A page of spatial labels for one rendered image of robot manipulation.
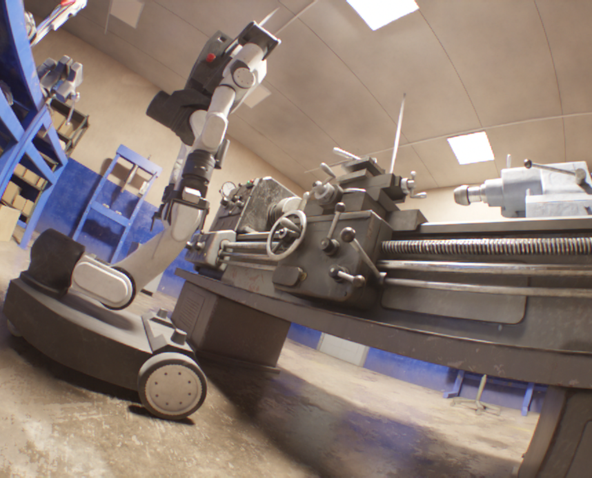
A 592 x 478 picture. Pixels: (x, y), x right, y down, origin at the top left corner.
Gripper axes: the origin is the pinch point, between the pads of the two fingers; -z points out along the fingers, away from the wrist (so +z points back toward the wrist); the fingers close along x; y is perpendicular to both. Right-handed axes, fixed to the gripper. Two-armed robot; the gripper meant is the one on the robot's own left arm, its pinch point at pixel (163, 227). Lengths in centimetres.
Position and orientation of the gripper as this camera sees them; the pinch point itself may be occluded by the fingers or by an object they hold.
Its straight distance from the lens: 122.4
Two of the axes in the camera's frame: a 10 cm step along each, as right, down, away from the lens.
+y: -5.8, 0.4, 8.1
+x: 7.9, 2.4, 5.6
